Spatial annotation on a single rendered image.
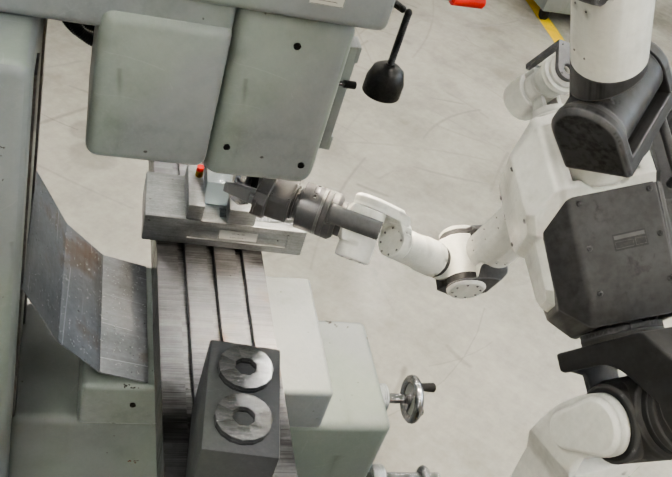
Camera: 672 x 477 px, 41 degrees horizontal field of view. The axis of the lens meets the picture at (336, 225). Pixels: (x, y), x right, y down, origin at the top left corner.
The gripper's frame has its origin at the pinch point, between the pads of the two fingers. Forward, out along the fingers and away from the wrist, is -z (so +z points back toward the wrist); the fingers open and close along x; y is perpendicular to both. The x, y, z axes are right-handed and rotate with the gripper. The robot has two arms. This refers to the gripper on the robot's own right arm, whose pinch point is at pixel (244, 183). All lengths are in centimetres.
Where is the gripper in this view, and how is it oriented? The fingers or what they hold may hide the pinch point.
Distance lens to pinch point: 164.7
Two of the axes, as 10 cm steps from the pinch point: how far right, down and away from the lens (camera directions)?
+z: 9.4, 3.5, -0.5
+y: -2.5, 7.5, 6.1
